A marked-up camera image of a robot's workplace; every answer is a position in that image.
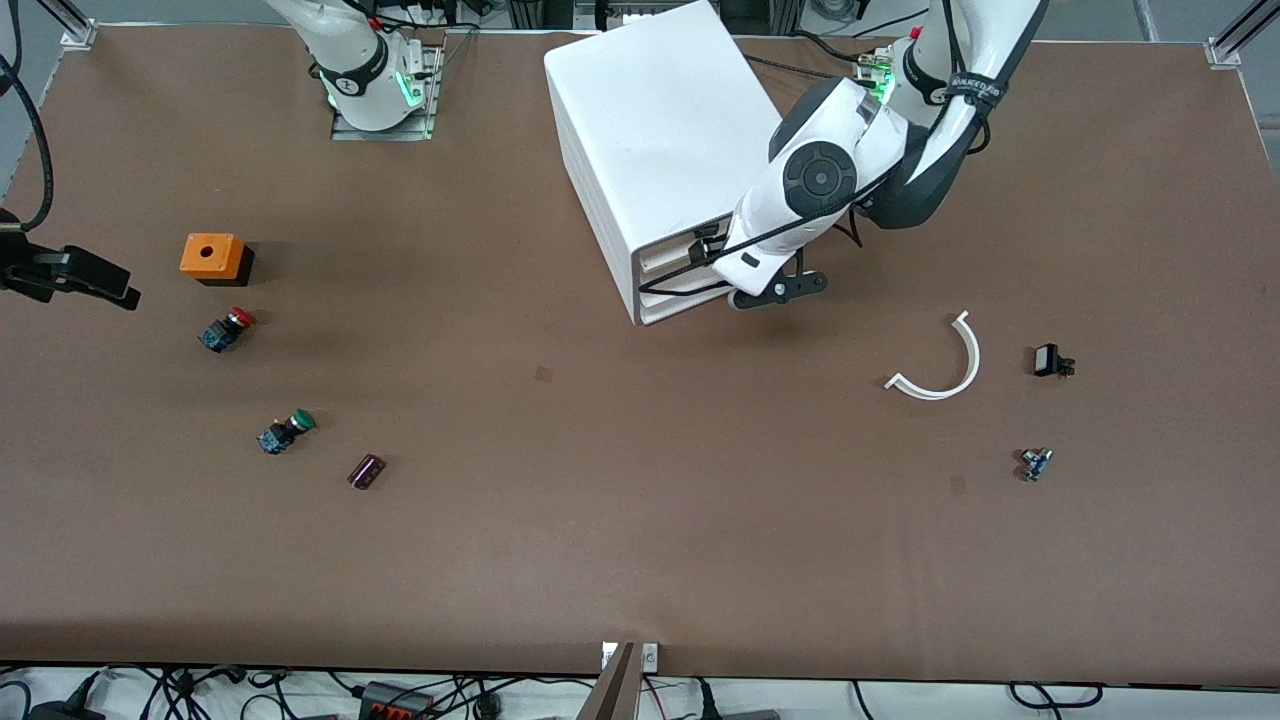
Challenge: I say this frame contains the white plastic drawer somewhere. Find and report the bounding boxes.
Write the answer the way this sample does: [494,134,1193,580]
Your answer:
[640,292,739,327]
[638,222,736,273]
[640,280,736,311]
[640,258,729,295]

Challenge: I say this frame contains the orange push button box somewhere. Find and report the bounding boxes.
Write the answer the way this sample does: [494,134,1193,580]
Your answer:
[179,233,256,288]

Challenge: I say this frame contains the white drawer cabinet shell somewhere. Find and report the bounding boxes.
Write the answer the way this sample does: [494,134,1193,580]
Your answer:
[543,0,791,328]

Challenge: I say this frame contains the white curved pipe clamp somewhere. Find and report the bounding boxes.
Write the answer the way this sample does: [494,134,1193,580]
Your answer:
[885,310,982,401]

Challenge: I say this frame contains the black power adapter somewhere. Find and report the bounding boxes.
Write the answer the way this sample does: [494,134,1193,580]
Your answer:
[698,680,783,720]

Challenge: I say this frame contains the black orange power strip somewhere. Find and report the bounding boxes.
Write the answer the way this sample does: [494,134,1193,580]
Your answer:
[358,681,438,720]

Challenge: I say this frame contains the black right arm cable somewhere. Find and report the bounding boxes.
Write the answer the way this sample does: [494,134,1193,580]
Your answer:
[0,50,53,233]

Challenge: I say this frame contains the red push button switch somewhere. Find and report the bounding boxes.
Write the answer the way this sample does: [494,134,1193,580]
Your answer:
[197,308,257,353]

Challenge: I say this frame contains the black base power cable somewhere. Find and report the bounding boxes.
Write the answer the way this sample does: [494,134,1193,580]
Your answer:
[745,30,886,93]

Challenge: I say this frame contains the aluminium frame corner post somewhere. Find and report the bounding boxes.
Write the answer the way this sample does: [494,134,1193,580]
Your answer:
[58,0,100,52]
[1205,0,1280,70]

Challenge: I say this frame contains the green push button switch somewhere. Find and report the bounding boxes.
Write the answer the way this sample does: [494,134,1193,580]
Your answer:
[257,408,317,456]

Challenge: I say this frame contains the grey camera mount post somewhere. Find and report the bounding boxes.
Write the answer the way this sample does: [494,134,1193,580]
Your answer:
[575,642,642,720]

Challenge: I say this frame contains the black looped floor cable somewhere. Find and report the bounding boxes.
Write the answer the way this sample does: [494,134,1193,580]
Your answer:
[1008,682,1105,712]

